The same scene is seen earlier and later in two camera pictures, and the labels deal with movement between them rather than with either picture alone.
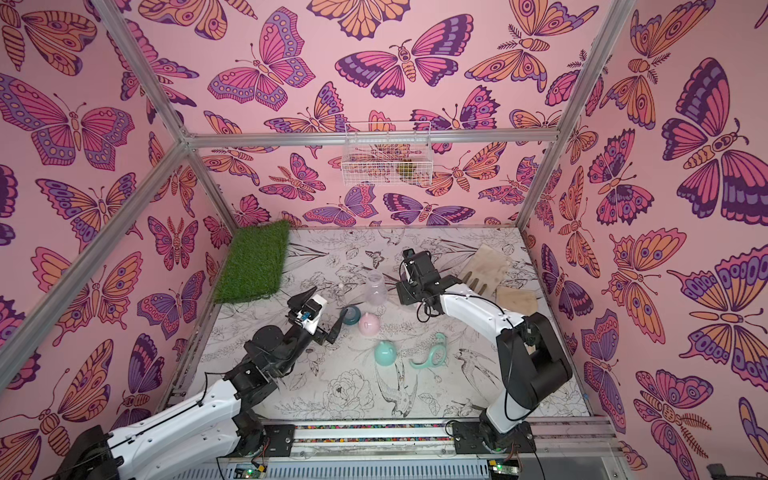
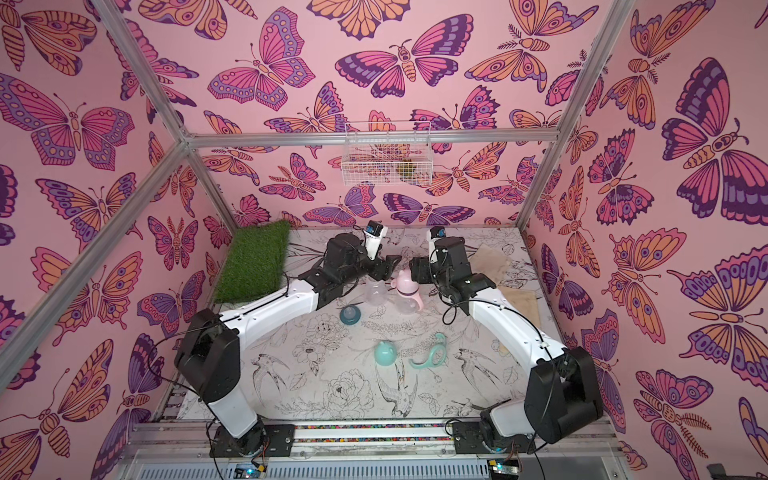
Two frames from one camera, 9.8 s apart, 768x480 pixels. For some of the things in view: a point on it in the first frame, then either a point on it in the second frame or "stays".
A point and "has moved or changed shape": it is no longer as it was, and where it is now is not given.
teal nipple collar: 352,315 stays
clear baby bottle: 376,291 stays
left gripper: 320,337 to 387,268
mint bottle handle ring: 431,362 stays
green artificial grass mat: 253,266 stays
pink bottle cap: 369,324 has moved or changed shape
